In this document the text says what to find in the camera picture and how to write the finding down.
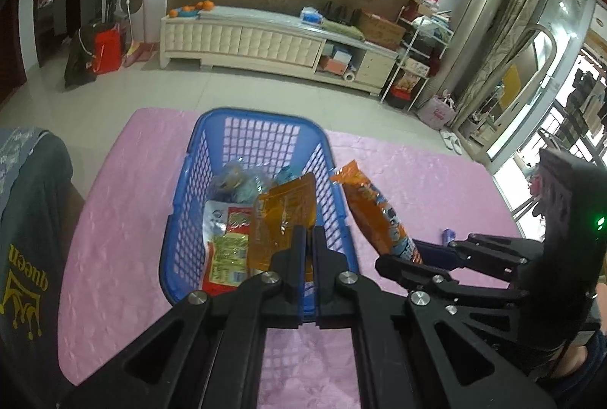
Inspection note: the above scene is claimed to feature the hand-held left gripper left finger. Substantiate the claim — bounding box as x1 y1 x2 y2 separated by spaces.
59 225 310 409

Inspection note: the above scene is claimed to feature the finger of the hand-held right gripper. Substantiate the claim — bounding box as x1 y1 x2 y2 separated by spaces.
374 254 570 354
412 233 544 282

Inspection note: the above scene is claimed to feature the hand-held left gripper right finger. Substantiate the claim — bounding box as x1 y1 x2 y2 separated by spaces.
310 225 558 409

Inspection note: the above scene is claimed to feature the orange translucent cracker packet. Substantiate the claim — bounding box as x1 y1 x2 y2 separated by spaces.
247 172 318 282

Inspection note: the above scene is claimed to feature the red and yellow label packet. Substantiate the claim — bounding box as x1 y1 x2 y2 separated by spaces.
203 201 259 297

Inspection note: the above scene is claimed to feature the long orange snack packet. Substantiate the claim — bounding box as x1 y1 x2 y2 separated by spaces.
329 160 424 266

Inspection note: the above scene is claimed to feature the light blue snack packet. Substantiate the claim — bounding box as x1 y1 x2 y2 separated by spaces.
272 165 304 188

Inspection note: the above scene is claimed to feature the light blue cookie packet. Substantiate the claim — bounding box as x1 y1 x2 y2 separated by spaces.
212 159 272 206

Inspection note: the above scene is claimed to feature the blue plastic basket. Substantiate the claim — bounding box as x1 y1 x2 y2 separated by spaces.
160 107 360 325

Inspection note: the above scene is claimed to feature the person's right hand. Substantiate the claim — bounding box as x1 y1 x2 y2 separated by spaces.
554 332 597 380

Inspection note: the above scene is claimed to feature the pink tote bag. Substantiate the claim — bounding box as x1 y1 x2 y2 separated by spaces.
417 92 458 130

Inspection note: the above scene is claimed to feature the yellow hanging cloth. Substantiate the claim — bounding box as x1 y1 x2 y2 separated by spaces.
500 65 522 111

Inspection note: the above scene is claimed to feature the pink quilted tablecloth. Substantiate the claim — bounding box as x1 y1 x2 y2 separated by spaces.
57 107 544 409

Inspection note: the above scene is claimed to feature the red printed box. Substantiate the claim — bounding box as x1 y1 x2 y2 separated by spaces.
393 70 420 94

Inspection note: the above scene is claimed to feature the orange box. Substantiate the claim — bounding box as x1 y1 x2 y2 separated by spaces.
317 55 349 75

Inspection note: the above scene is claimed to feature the cluttered white storage rack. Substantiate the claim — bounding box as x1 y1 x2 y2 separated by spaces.
379 0 453 113

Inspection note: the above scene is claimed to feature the silver standing air conditioner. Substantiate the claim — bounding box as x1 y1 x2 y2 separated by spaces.
434 0 515 116

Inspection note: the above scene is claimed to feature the glass balcony door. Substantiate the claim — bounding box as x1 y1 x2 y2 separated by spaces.
488 0 598 163

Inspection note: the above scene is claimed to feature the patterned beige curtain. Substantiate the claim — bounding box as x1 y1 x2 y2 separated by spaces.
455 0 553 139

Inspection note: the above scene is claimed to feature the cream cabinet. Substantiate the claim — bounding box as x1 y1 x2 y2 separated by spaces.
160 6 399 98

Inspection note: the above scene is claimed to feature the cardboard box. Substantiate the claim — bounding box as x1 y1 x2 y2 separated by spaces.
357 13 407 50

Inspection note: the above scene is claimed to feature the green folded cloth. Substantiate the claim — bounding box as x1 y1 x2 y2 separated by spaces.
322 19 366 41

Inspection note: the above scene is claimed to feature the broom with red head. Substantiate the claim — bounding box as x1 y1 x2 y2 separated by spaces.
123 0 155 68

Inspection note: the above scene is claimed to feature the plate of oranges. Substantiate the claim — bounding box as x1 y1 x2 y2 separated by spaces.
168 0 215 18

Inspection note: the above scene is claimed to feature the red shopping bag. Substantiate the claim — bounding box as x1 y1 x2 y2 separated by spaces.
90 22 121 75

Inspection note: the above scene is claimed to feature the black bag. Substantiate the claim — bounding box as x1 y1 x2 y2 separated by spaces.
64 27 102 90

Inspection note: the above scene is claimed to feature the pale patterned lace cloth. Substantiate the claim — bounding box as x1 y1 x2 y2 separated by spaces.
0 127 50 201

